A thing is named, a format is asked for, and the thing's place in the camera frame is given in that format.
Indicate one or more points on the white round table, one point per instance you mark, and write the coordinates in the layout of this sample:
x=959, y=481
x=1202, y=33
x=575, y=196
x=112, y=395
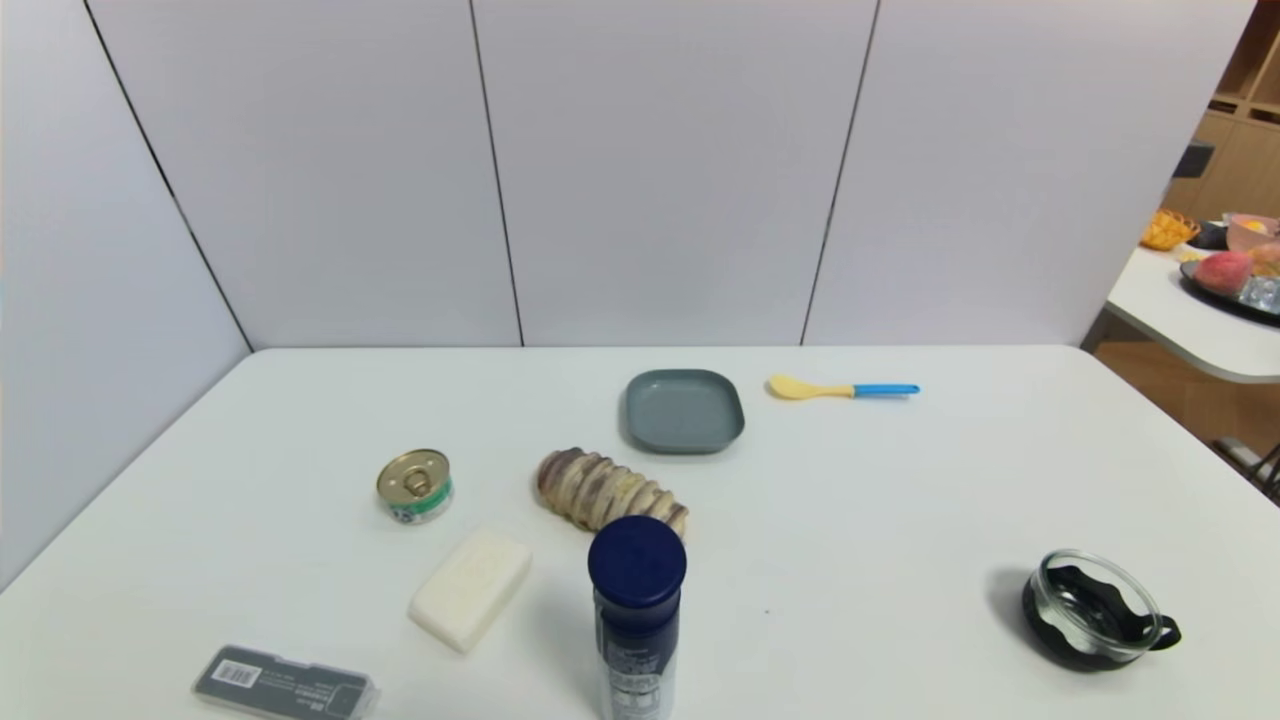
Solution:
x=1180, y=320

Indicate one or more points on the chair leg base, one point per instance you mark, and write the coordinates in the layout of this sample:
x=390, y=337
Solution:
x=1250, y=462

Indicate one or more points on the red peach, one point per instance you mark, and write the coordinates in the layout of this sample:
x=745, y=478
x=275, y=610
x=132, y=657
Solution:
x=1222, y=272

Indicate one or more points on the orange basket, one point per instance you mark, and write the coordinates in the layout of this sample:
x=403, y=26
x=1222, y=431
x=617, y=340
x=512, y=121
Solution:
x=1168, y=230

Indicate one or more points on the silver foil pack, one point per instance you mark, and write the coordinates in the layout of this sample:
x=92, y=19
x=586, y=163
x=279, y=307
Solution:
x=1262, y=293

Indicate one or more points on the black tray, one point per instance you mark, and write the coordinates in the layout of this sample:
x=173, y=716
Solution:
x=1215, y=296

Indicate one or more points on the pink bowl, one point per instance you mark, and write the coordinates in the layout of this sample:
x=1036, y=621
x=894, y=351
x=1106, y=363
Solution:
x=1250, y=233

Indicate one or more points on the white soap bar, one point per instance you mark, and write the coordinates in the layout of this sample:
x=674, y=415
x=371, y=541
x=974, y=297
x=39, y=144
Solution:
x=470, y=590

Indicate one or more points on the glass bowl black sleeve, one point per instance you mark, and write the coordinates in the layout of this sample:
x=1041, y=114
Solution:
x=1095, y=615

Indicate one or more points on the grey square dish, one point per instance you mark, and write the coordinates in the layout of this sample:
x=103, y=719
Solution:
x=683, y=410

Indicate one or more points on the wooden shelf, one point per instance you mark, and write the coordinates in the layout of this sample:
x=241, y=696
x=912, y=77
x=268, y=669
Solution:
x=1240, y=165

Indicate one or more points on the blue-capped bottle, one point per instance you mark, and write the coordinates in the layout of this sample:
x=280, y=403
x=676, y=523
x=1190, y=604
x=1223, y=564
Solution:
x=637, y=600

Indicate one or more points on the black case with barcode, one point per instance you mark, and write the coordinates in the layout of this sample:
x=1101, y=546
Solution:
x=285, y=688

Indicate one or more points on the gold-lidded tin can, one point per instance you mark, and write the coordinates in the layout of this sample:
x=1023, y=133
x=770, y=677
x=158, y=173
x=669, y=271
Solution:
x=414, y=483

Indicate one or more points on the small black bowl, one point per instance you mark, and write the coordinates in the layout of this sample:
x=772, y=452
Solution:
x=1212, y=236

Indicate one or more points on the striped bread roll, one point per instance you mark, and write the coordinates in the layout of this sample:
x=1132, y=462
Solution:
x=600, y=490

